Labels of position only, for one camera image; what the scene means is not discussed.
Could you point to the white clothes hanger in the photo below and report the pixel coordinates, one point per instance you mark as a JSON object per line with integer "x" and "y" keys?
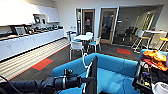
{"x": 87, "y": 70}

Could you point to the black cart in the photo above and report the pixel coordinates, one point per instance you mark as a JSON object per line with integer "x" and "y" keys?
{"x": 138, "y": 75}

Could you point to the white kitchen counter cabinets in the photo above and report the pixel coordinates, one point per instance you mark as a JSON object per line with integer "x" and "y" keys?
{"x": 30, "y": 43}

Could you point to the wooden glass door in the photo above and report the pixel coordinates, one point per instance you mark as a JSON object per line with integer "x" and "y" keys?
{"x": 107, "y": 26}
{"x": 88, "y": 21}

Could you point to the black office chair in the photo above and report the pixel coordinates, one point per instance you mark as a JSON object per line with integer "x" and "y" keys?
{"x": 128, "y": 33}

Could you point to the dark red garment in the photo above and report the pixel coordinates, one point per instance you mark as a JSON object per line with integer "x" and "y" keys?
{"x": 146, "y": 61}

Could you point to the white bar stool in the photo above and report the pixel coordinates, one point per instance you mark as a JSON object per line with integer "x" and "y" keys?
{"x": 140, "y": 34}

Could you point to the grey microwave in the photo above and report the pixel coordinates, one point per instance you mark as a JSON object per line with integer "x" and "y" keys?
{"x": 20, "y": 30}

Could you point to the orange garment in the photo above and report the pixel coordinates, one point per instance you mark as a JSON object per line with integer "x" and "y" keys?
{"x": 156, "y": 58}

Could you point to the white high table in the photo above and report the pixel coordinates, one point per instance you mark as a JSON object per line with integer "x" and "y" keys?
{"x": 155, "y": 32}

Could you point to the white upper kitchen cabinets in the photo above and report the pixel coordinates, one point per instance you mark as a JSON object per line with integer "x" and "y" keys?
{"x": 16, "y": 13}

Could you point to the yellow seat bar stool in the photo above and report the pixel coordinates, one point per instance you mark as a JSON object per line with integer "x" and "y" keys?
{"x": 163, "y": 39}

